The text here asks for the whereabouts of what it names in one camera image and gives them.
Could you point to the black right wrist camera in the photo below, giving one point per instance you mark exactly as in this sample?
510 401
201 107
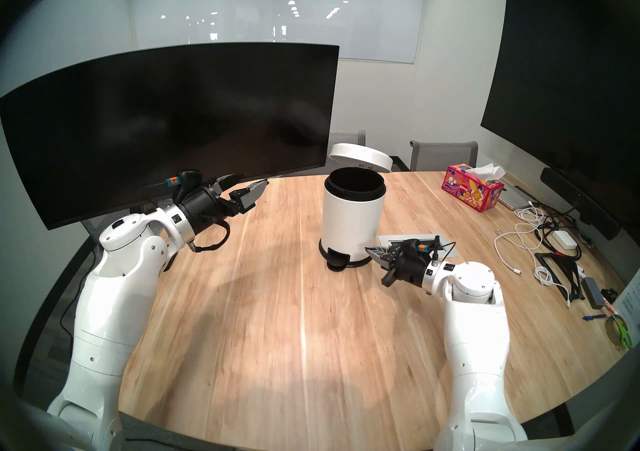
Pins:
417 245

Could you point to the small black adapter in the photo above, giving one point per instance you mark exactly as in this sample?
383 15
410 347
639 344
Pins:
610 294

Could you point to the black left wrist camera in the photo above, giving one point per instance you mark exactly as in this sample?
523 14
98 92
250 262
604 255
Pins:
189 180

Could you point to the white paper sheet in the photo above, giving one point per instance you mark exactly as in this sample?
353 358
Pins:
631 300

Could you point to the red patterned tissue box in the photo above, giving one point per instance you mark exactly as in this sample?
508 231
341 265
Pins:
470 190

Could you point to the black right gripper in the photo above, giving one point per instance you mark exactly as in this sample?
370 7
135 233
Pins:
412 265

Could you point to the tape roll with green scissors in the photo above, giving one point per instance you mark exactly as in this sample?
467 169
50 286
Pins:
619 332

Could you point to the white power adapter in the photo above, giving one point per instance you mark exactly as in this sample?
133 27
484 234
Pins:
565 239

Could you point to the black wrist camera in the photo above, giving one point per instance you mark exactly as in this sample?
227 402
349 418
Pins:
417 245
189 180

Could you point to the grey adapter hub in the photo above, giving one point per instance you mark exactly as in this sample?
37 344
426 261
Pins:
593 292

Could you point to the blue pen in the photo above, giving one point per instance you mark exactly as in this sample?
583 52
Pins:
594 316

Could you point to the silver laptop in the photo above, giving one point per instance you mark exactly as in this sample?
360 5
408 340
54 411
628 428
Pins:
515 197

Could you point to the curved black monitor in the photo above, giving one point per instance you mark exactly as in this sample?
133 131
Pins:
175 120

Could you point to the black folding laptop stand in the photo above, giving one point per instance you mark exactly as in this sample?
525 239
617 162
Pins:
571 280

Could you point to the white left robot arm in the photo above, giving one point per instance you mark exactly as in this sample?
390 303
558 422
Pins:
115 305

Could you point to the white table power outlet box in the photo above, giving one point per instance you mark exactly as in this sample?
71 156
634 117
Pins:
390 239

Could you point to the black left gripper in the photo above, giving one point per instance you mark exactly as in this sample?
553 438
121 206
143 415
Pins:
210 207

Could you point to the large black wall display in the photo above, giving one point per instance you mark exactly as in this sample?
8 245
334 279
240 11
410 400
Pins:
560 80

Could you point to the glass whiteboard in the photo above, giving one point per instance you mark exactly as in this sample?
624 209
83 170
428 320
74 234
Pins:
250 0

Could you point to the white pedal trash can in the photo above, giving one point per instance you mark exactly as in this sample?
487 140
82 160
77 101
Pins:
350 215

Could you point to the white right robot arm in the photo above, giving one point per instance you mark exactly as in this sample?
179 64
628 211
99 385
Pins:
475 335

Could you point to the black video sound bar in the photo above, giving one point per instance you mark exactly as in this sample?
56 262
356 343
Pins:
575 200

